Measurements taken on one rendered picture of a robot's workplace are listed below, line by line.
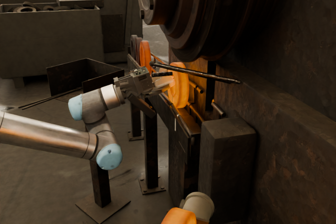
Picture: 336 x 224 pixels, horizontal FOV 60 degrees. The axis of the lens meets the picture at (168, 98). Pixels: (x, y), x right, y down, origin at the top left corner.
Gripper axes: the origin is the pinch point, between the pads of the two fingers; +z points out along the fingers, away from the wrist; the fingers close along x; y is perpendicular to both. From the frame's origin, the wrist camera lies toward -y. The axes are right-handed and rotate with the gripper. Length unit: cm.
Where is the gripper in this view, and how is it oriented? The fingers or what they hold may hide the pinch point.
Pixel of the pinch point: (177, 80)
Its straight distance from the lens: 97.1
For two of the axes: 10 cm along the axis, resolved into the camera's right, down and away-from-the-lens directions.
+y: -2.5, -8.6, -4.4
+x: -2.5, -3.8, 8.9
